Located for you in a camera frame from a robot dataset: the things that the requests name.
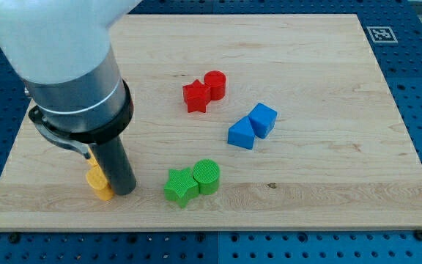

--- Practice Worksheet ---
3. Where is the wooden board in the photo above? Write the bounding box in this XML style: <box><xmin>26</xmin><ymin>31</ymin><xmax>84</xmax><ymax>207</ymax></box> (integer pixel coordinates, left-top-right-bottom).
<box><xmin>0</xmin><ymin>14</ymin><xmax>422</xmax><ymax>232</ymax></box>

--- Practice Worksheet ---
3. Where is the green cylinder block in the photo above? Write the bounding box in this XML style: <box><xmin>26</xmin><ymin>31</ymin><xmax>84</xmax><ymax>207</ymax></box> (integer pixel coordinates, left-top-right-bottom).
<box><xmin>193</xmin><ymin>159</ymin><xmax>221</xmax><ymax>195</ymax></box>

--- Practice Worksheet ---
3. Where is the blue cube block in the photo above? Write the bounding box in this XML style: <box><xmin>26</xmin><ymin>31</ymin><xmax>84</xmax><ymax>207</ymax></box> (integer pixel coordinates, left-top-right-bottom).
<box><xmin>248</xmin><ymin>103</ymin><xmax>278</xmax><ymax>139</ymax></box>

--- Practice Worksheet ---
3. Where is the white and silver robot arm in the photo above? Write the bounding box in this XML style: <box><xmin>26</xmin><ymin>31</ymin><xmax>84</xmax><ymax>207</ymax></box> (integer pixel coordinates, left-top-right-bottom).
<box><xmin>0</xmin><ymin>0</ymin><xmax>141</xmax><ymax>158</ymax></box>

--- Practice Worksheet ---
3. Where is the blue pentagon block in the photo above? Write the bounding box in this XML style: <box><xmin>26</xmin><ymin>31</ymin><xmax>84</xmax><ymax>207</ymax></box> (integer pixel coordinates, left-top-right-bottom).
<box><xmin>227</xmin><ymin>116</ymin><xmax>255</xmax><ymax>150</ymax></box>

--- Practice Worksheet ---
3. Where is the yellow block behind rod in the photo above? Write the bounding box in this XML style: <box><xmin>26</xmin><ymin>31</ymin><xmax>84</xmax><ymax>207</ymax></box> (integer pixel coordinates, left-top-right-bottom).
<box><xmin>86</xmin><ymin>147</ymin><xmax>98</xmax><ymax>167</ymax></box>

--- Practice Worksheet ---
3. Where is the white fiducial marker tag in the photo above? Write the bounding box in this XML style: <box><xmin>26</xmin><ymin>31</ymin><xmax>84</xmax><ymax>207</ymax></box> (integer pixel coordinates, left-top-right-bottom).
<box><xmin>367</xmin><ymin>26</ymin><xmax>398</xmax><ymax>43</ymax></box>

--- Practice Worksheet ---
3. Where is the red cylinder block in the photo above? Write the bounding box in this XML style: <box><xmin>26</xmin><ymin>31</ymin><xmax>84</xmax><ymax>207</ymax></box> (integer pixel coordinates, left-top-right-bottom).
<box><xmin>204</xmin><ymin>70</ymin><xmax>226</xmax><ymax>100</ymax></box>

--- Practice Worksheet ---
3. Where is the red star block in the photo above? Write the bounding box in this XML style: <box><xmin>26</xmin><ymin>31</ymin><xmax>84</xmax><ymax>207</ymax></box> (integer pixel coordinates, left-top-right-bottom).
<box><xmin>182</xmin><ymin>79</ymin><xmax>211</xmax><ymax>113</ymax></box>

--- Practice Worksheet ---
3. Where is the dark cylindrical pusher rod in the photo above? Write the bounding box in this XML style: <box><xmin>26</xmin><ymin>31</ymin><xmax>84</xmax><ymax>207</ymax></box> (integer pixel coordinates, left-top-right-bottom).
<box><xmin>89</xmin><ymin>136</ymin><xmax>136</xmax><ymax>196</ymax></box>

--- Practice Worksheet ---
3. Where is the green star block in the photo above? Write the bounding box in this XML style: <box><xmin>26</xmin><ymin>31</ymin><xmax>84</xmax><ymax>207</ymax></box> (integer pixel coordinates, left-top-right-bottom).
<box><xmin>163</xmin><ymin>167</ymin><xmax>199</xmax><ymax>208</ymax></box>

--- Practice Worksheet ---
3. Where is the yellow hexagon block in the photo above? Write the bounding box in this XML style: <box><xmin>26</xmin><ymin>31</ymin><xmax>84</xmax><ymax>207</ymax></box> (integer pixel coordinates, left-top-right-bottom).
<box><xmin>86</xmin><ymin>166</ymin><xmax>114</xmax><ymax>201</ymax></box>

